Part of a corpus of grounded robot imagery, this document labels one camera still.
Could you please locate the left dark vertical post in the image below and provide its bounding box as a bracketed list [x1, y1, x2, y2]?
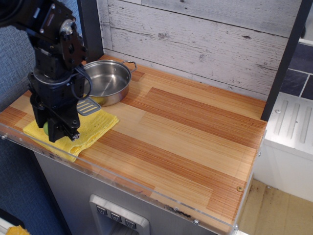
[77, 0, 104, 63]

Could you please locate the right dark vertical post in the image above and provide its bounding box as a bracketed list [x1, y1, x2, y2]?
[261, 0, 313, 121]

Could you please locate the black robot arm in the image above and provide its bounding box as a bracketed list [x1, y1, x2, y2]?
[0, 0, 91, 142]

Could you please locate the yellow object bottom left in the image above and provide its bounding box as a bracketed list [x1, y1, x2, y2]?
[6, 226, 30, 235]

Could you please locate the grey control panel with buttons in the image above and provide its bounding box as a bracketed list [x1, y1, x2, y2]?
[89, 194, 150, 235]

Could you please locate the dark vertical post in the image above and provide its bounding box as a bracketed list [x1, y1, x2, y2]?
[261, 0, 313, 121]
[77, 0, 104, 63]

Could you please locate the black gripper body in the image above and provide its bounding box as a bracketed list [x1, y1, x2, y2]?
[28, 67, 90, 129]

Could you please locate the clear acrylic edge guard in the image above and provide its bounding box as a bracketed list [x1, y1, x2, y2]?
[0, 122, 268, 233]

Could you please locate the stainless steel pot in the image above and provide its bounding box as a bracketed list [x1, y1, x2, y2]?
[84, 60, 137, 106]

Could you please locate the yellow folded cloth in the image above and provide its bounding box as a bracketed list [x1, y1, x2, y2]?
[22, 110, 119, 162]

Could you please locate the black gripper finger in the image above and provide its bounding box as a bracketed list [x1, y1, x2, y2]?
[47, 118, 80, 142]

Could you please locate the green handled grey spatula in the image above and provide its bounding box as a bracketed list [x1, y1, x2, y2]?
[38, 98, 101, 135]

